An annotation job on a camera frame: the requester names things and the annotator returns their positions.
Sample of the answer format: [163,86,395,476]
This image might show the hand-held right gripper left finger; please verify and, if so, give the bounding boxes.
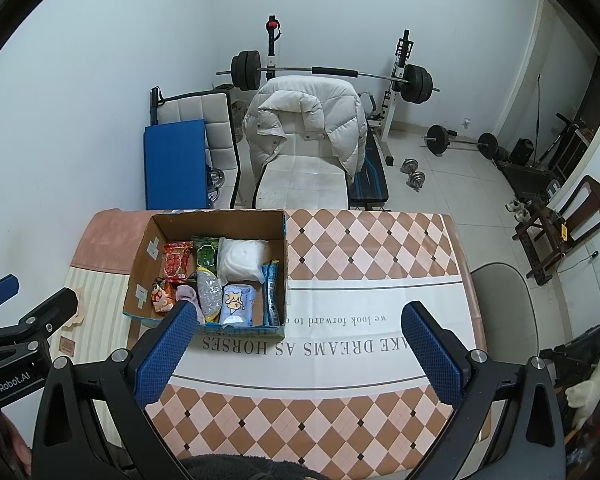
[31,300,199,480]

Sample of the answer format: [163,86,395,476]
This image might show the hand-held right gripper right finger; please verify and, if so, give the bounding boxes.
[401,301,566,480]

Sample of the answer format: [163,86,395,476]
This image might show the red white cartoon snack packet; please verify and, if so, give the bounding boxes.
[151,277,178,316]

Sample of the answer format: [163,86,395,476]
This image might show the purple plush toy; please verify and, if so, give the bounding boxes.
[175,284,206,326]

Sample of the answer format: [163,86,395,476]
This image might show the silver yellow packet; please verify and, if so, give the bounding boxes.
[196,267,223,323]

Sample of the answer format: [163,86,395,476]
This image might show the light blue snack packet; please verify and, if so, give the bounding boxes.
[219,282,256,327]

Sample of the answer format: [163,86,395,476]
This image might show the cardboard box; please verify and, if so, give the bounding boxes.
[122,209,288,339]

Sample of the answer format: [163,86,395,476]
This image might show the green snack packet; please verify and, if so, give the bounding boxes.
[191,236,222,268]

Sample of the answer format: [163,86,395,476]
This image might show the white soft pouch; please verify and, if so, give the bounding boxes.
[215,237,268,286]

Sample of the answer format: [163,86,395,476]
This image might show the blue stick packet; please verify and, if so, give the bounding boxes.
[261,260,281,326]

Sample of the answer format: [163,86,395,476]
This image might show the person's left hand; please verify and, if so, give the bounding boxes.
[0,410,33,473]

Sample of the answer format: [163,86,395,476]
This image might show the grey round chair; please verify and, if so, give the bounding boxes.
[470,262,538,441]

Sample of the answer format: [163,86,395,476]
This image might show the checkered printed tablecloth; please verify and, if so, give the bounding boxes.
[130,209,493,480]

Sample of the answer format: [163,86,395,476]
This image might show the pink mat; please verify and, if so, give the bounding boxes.
[70,208,153,268]

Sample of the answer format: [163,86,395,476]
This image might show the person's dark fleece clothing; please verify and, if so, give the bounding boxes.
[180,454,326,480]

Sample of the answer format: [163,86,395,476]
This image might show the white goose plush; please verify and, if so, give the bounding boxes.
[565,322,600,428]

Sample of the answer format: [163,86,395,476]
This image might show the chrome weight plates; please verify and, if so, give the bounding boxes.
[207,167,227,202]

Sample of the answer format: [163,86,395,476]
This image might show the black blue bench pad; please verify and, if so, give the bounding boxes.
[348,132,391,206]

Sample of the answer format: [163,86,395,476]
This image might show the white power strip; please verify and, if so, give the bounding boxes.
[585,250,600,296]

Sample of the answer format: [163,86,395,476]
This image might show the blue board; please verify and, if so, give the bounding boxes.
[143,119,208,211]

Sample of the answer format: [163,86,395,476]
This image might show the black exercise equipment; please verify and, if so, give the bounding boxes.
[495,112,588,201]

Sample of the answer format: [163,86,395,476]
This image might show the small barbell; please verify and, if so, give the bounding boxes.
[422,124,498,161]

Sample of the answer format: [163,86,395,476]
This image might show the brown wooden chair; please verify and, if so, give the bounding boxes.
[511,175,600,286]

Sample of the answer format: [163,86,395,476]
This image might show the white padded chair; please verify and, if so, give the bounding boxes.
[252,76,351,209]

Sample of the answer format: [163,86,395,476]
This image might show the white puffer jacket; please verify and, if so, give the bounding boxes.
[243,76,367,183]

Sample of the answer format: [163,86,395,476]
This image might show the barbell with black plates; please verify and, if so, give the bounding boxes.
[216,50,441,106]

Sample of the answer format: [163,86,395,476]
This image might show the white weight bench rack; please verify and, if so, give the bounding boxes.
[265,16,417,167]

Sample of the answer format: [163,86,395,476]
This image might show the white chair with black frame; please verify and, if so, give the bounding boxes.
[150,87,241,209]

